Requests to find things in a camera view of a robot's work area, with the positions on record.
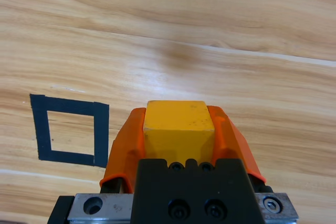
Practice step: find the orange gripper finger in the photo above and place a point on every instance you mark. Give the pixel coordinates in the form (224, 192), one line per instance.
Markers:
(126, 142)
(233, 145)

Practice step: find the yellow wooden cube block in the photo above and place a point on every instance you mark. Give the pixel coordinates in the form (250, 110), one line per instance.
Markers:
(178, 119)

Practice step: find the black tape square outline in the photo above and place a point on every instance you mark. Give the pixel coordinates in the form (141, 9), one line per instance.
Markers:
(40, 129)

